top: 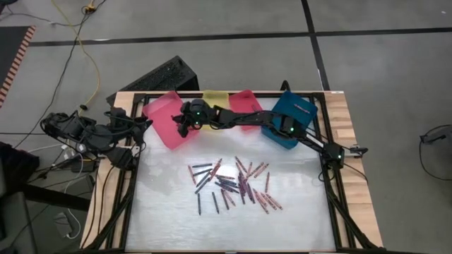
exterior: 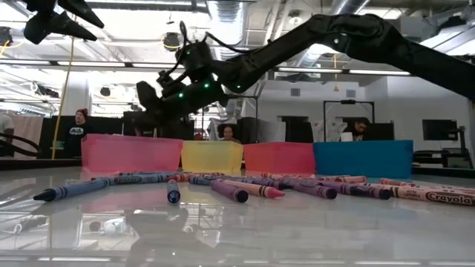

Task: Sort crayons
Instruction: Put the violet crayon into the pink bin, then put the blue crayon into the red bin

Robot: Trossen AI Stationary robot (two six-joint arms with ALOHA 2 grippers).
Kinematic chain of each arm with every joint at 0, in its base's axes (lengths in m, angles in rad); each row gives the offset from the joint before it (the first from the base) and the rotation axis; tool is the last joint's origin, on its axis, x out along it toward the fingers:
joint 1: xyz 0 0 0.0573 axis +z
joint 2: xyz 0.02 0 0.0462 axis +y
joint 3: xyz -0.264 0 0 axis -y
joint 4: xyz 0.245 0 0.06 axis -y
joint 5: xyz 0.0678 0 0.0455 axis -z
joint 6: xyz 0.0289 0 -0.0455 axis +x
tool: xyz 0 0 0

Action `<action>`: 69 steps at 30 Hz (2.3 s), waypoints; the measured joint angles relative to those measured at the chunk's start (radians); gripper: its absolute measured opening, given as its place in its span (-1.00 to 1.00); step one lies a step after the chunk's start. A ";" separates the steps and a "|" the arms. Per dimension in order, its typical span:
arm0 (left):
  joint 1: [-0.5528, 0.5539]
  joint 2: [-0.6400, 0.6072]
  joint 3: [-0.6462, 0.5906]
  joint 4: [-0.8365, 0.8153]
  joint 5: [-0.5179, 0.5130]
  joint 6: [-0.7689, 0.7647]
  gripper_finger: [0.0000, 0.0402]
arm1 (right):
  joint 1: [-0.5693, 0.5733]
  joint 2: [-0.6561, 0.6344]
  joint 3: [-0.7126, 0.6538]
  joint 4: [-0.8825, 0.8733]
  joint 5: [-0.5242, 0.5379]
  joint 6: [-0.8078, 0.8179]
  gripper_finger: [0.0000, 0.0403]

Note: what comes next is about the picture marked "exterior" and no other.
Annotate yellow plastic bin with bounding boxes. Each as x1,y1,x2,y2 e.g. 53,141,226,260
180,140,245,172

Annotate red crayon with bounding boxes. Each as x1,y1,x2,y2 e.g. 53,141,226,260
166,172,226,183

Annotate black ceiling camera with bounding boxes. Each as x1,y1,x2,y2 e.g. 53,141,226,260
163,32,181,52

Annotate pink crayon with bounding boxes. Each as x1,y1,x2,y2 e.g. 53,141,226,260
379,178,415,188
259,172,352,182
411,182,475,192
332,176,368,185
389,184,475,207
218,179,286,200

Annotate black equipment desk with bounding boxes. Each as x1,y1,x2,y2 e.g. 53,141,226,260
413,125,475,170

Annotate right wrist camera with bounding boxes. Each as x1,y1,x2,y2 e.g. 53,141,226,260
174,39,214,73

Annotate purple crayon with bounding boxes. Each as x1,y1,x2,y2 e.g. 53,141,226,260
291,183,338,200
281,179,335,186
318,181,393,200
210,179,249,204
237,177,294,191

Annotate pink hanging cloth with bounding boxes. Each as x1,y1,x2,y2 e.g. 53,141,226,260
0,114,45,159

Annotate black partition wall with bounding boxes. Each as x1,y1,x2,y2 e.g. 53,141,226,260
39,110,196,160

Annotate black stand frame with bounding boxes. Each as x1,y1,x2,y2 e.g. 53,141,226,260
323,99,376,142
201,94,260,142

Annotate large pink plastic bin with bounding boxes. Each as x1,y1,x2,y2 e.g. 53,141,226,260
81,133,184,174

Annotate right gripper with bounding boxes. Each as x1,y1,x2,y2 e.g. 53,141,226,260
131,72,231,130

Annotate silver ventilation duct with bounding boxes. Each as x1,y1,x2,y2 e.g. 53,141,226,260
206,0,250,116

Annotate small red plastic bin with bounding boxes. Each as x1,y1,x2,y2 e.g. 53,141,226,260
243,142,316,175

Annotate blue plastic bin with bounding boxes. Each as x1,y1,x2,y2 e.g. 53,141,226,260
313,139,415,179

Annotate black computer monitor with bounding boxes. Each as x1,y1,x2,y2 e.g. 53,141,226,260
422,119,459,141

